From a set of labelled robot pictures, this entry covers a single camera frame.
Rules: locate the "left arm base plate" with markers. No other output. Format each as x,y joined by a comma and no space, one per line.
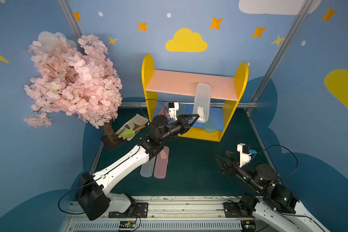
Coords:
135,209

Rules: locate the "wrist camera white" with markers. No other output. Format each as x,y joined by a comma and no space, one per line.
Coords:
245,154
173,108

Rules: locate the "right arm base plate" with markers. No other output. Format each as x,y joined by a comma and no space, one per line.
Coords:
236,210

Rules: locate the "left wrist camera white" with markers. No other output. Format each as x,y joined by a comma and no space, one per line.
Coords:
173,108

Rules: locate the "clear white pencil case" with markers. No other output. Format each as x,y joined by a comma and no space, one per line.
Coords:
147,169

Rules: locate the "teal pencil case with label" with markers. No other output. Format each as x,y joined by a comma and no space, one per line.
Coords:
209,126

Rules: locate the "yellow shelf unit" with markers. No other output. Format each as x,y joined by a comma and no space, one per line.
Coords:
228,89

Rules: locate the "brown tree trunk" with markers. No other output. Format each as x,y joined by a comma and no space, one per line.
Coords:
109,132

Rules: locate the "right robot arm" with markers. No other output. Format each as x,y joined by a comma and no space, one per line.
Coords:
278,207

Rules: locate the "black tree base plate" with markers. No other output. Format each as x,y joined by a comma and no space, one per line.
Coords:
110,145

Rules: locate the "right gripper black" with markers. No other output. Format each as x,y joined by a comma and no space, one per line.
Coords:
231,167

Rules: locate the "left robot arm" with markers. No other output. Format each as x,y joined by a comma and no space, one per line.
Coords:
92,189

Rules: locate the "pink pencil case shelf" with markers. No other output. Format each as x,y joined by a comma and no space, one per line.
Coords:
163,109
161,163

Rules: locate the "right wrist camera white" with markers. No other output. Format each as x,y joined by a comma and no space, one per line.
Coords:
245,154

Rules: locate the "white pencil case with label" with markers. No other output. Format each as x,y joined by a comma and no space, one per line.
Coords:
202,102

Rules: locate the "green garden trowel wooden handle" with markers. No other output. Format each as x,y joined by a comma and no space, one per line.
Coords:
130,133

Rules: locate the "white work glove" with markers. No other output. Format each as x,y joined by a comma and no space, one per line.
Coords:
133,123

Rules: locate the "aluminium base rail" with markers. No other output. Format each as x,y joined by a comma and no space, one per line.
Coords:
189,214

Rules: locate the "pink blossom tree crown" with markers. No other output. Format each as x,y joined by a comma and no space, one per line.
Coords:
82,83

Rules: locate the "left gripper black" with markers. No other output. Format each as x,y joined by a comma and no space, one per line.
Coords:
184,123

